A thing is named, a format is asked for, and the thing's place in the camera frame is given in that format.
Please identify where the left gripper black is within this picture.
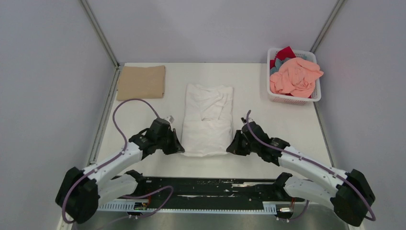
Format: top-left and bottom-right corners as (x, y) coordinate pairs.
(157, 128), (185, 155)

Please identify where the white t shirt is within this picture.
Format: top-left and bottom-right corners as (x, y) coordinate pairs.
(181, 84), (234, 157)

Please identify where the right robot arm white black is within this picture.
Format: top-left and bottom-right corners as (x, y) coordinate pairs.
(226, 121), (376, 227)

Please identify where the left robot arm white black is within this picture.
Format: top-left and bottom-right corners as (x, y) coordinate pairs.
(55, 116), (185, 224)

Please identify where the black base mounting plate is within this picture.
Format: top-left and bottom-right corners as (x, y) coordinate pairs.
(130, 177), (292, 210)

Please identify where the folded tan t shirt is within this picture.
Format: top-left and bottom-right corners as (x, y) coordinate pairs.
(116, 65), (166, 101)

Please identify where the crumpled salmon pink t shirt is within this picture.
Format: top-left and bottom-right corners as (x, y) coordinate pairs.
(270, 57), (324, 98)

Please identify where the grey blue t shirt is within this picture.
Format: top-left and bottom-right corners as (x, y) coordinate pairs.
(270, 57), (291, 75)

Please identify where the red t shirt in basket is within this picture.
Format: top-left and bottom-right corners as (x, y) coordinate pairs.
(270, 46), (296, 68)

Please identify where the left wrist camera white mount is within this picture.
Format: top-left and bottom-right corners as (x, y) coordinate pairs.
(164, 115), (174, 124)

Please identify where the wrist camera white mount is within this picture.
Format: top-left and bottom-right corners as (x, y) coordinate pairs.
(164, 115), (174, 124)
(241, 117), (253, 124)

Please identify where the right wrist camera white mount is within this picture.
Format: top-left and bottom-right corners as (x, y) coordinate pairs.
(241, 117), (253, 124)

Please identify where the white slotted cable duct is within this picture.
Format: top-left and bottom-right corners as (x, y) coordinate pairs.
(96, 201), (277, 215)

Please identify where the aluminium table edge rail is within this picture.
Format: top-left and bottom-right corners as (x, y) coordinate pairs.
(57, 65), (124, 230)

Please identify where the left aluminium frame post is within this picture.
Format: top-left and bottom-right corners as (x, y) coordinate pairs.
(79, 0), (120, 69)

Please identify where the aluminium frame post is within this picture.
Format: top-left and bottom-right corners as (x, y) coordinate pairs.
(310, 0), (347, 53)
(79, 0), (120, 69)

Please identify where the right aluminium frame post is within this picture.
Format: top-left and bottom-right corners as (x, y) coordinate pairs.
(310, 0), (347, 53)

